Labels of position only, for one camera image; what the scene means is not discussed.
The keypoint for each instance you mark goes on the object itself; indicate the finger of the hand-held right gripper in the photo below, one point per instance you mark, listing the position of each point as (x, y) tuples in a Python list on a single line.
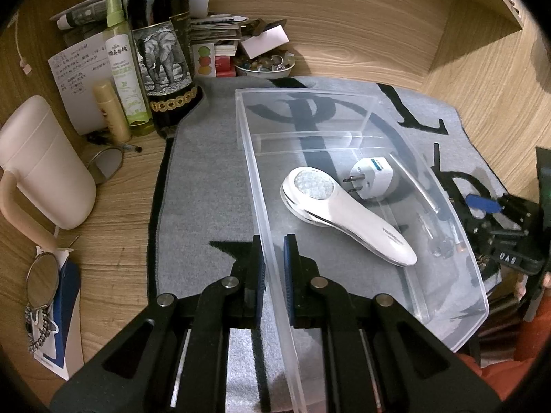
[(480, 234), (482, 204)]

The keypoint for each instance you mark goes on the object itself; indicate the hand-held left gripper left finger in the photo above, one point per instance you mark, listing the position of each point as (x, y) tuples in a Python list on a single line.
[(258, 276)]

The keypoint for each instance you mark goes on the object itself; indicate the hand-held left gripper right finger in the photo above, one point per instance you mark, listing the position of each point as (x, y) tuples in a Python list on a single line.
[(289, 276)]

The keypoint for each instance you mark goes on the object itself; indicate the white handheld electric device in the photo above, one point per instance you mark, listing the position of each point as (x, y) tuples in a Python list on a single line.
[(344, 215)]

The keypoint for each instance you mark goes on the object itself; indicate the clear plastic storage bin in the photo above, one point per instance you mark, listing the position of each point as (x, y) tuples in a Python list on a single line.
[(430, 303)]

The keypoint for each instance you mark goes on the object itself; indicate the white travel plug adapter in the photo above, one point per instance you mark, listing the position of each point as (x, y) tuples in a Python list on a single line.
[(374, 178)]

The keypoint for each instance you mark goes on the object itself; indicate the grey mat black lettering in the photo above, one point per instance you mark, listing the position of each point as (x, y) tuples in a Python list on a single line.
[(206, 180)]

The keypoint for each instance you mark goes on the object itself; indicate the red cloth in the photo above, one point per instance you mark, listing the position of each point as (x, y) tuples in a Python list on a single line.
[(533, 340)]

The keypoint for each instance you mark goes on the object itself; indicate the blue and white box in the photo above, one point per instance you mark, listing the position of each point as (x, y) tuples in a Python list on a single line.
[(64, 314)]

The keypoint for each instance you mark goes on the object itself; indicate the white bowl of stones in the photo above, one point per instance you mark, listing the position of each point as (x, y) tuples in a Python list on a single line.
[(262, 71)]

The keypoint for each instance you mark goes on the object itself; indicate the small red box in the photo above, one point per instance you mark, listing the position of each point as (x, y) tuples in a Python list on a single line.
[(224, 65)]

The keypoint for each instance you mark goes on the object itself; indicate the round-lens eyeglasses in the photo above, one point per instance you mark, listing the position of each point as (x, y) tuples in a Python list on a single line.
[(41, 279)]

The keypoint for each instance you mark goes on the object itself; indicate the small beige tube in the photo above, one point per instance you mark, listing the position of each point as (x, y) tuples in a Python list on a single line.
[(109, 112)]

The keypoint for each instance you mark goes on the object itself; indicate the fruit print card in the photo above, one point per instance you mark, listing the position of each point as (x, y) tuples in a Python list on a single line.
[(204, 60)]

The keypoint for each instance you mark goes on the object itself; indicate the dark wine bottle elephant label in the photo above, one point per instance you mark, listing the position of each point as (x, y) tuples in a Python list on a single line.
[(161, 60)]

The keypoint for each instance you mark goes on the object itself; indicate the pale pink card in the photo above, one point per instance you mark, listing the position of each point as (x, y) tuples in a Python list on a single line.
[(264, 39)]

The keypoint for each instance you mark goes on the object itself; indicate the green spray bottle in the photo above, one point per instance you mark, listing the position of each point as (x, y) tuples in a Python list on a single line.
[(125, 77)]

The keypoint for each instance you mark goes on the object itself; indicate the stack of books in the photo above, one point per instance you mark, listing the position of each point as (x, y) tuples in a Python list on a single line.
[(215, 30)]

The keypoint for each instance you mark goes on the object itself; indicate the handwritten paper note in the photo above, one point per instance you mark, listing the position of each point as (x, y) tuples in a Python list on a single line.
[(73, 81)]

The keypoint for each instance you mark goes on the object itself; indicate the white paper sheet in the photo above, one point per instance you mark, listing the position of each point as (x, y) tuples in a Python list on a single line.
[(198, 0)]

